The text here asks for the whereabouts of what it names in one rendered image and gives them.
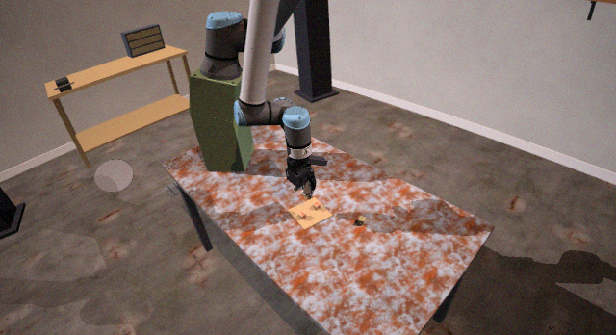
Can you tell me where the tan flat mat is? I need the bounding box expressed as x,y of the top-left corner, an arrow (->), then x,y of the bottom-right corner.
288,197 -> 333,230

